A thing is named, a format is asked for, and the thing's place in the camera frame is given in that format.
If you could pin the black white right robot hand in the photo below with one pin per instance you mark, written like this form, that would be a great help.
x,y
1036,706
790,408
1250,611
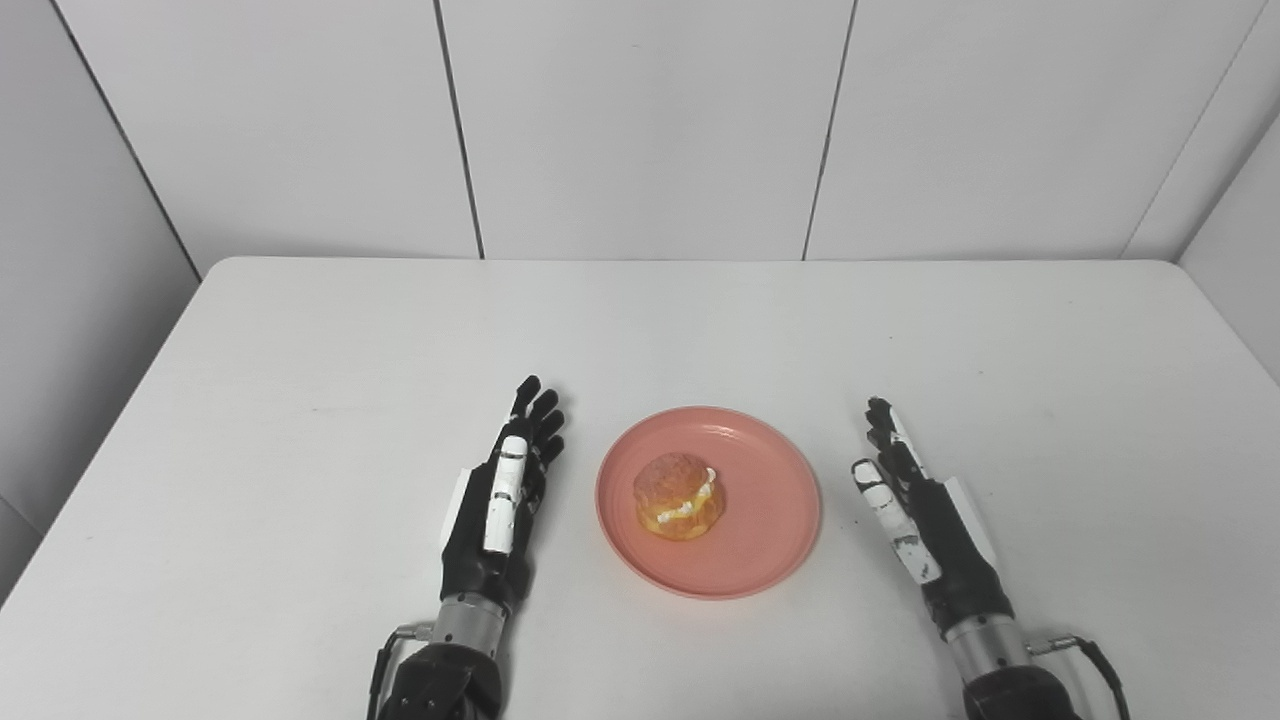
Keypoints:
x,y
955,550

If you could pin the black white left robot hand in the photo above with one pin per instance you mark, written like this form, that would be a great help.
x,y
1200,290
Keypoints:
x,y
475,550

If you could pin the pink round plate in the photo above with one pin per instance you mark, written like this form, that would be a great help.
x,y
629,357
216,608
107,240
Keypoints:
x,y
770,500

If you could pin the golden cream puff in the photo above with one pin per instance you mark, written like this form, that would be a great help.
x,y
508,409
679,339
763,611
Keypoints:
x,y
678,497

